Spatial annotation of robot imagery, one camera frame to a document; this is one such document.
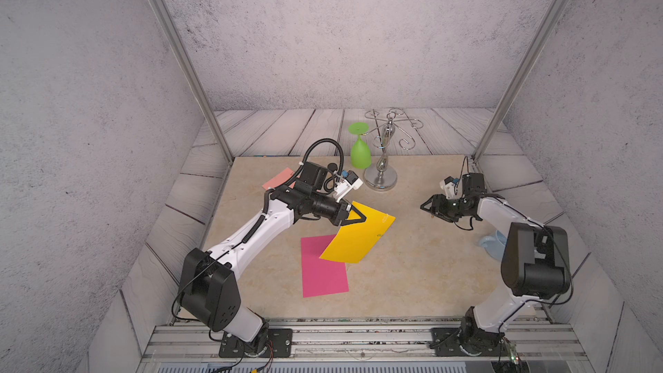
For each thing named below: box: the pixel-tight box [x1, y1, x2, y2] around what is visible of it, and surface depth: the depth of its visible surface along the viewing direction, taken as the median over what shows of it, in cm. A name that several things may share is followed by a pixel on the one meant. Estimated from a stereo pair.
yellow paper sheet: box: [319, 200, 397, 264], surface depth 74 cm
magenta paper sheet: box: [300, 233, 350, 298], surface depth 88 cm
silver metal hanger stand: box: [362, 107, 424, 192], surface depth 107 cm
